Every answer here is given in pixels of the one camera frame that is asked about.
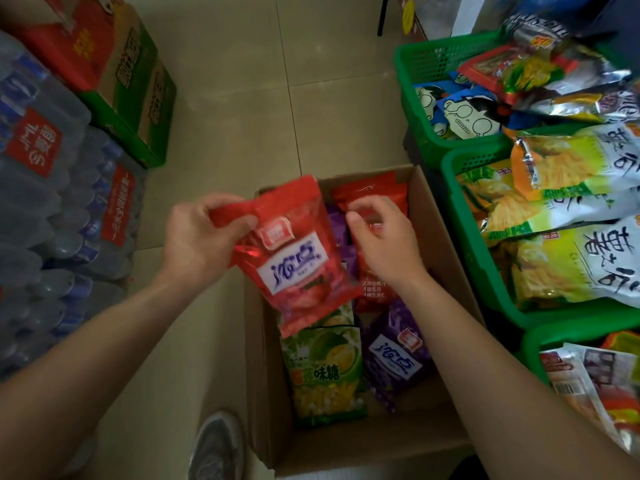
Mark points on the purple candy bag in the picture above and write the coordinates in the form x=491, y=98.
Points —
x=395, y=354
x=342, y=234

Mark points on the yellow green chip bag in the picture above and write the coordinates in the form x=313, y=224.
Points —
x=530, y=214
x=575, y=264
x=575, y=162

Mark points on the brown cardboard box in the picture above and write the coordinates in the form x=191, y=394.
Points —
x=430, y=424

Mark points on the green candy bag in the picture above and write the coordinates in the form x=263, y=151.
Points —
x=339, y=317
x=325, y=379

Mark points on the black metal leg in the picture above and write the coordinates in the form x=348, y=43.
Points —
x=384, y=14

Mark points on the white post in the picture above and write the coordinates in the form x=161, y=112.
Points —
x=469, y=14

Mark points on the person's right forearm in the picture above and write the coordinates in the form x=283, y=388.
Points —
x=505, y=389

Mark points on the shrink-wrapped water bottle pack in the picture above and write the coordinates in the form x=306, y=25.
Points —
x=35, y=139
x=55, y=304
x=100, y=209

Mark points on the silver and yellow snack packet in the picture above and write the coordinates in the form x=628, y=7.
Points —
x=585, y=102

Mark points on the person's left hand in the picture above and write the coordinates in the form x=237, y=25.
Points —
x=192, y=239

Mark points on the person's left thumb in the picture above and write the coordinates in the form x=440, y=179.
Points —
x=241, y=227

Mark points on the yellow round sign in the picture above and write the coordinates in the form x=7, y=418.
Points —
x=408, y=15

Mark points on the red and green carton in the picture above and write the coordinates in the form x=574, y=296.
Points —
x=150, y=119
x=85, y=44

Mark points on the grey sneaker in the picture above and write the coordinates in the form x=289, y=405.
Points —
x=217, y=449

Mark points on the red snack packet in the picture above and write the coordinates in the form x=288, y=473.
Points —
x=492, y=69

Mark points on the person's left forearm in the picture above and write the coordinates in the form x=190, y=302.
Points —
x=85, y=374

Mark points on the orange snack packet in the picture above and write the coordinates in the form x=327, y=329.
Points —
x=622, y=342

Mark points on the person's right thumb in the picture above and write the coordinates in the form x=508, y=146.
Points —
x=357, y=225

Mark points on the red candy bag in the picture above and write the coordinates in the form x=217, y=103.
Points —
x=372, y=187
x=295, y=264

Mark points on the clear white snack packet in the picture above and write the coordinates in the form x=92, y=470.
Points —
x=612, y=374
x=570, y=389

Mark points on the blue cartoon snack packet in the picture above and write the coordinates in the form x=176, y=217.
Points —
x=472, y=117
x=430, y=102

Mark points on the green plastic basket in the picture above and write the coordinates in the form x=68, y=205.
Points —
x=425, y=59
x=560, y=332
x=470, y=254

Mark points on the person's right hand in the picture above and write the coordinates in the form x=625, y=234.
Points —
x=390, y=249

